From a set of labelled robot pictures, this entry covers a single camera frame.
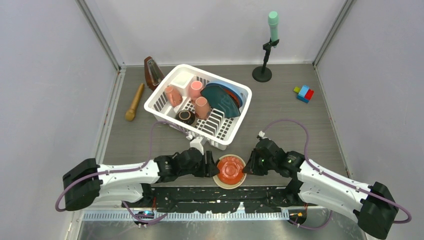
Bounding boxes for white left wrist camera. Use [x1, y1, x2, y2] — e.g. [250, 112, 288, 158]
[186, 134, 206, 155]

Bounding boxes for colourful toy blocks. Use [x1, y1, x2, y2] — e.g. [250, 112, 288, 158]
[293, 85, 315, 103]

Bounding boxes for white mug pink handle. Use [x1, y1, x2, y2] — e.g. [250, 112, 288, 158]
[194, 96, 211, 120]

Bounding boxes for pink cup white inside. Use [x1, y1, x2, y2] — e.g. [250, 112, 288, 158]
[188, 80, 204, 104]

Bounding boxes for dark green square plate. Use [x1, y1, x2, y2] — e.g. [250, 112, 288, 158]
[200, 84, 241, 118]

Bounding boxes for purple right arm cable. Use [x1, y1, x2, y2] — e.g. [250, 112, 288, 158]
[258, 119, 413, 231]

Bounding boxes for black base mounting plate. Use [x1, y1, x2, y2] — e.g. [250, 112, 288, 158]
[126, 184, 306, 214]

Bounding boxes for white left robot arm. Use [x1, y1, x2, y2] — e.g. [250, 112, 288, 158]
[55, 147, 220, 212]

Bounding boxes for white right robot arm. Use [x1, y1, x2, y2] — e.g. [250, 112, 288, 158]
[243, 138, 399, 240]

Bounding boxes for cream patterned plate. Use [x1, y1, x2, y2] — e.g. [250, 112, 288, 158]
[213, 156, 247, 190]

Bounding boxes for orange saucer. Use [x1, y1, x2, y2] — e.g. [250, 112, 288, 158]
[217, 154, 246, 185]

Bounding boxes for wooden rolling pin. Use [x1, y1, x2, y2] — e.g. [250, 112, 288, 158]
[124, 83, 145, 122]

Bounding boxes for pink mug with handle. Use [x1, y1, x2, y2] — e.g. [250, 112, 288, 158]
[164, 85, 183, 107]

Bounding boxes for brown ceramic bowl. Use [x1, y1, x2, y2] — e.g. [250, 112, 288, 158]
[175, 109, 197, 127]

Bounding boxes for brown wooden metronome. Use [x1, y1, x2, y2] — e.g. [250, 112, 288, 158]
[144, 56, 165, 91]

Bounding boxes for light blue plate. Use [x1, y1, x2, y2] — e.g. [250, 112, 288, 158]
[205, 81, 243, 99]

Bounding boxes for red round plate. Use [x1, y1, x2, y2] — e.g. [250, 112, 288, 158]
[224, 87, 243, 108]

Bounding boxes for green microphone on stand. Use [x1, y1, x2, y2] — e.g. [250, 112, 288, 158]
[252, 11, 280, 83]

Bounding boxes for white plastic dish rack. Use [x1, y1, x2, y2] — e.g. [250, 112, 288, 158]
[144, 64, 252, 150]

